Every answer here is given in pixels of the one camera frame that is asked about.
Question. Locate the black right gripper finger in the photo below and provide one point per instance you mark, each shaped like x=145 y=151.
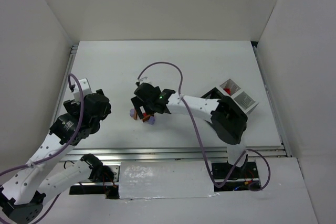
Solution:
x=148 y=115
x=137 y=105

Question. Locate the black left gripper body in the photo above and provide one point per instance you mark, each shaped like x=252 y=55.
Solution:
x=100 y=93

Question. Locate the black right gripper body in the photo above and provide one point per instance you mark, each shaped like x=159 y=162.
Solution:
x=143 y=107

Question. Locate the red brown lego brick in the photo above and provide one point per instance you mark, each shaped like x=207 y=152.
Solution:
x=145 y=116

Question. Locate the red green half-round lego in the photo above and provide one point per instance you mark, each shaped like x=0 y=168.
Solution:
x=228 y=91

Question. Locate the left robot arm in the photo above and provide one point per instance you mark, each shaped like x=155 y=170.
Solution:
x=25 y=194

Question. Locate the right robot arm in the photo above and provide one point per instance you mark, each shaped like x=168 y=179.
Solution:
x=225 y=116

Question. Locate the lavender lego brick front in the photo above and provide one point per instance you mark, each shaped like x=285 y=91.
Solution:
x=151 y=120

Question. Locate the brown flat lego plate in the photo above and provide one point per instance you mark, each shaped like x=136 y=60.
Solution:
x=135 y=116

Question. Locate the white taped cover sheet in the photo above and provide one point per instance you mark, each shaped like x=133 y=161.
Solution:
x=156 y=180

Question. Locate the black compartment container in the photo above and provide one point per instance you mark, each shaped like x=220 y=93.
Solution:
x=244 y=101

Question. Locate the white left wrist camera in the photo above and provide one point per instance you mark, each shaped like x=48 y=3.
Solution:
x=85 y=87

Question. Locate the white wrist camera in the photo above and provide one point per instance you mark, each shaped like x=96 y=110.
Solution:
x=143 y=80
x=85 y=87

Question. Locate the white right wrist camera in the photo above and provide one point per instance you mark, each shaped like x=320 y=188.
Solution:
x=143 y=80

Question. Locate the aluminium front rail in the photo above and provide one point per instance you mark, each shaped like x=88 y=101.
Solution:
x=163 y=154

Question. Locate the aluminium right rail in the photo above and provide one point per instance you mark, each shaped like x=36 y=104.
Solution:
x=277 y=119

